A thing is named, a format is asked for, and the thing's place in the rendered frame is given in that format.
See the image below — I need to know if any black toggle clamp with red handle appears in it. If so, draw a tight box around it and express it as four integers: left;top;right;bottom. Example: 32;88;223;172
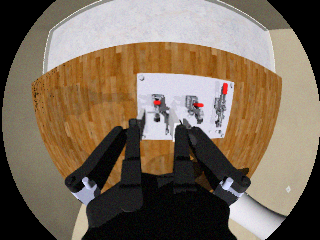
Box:
151;94;163;122

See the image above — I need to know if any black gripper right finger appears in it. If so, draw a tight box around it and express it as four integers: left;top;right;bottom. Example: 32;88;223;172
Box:
169;108;251;216

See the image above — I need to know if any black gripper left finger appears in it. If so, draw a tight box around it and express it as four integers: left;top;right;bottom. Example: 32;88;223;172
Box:
65;108;146;216

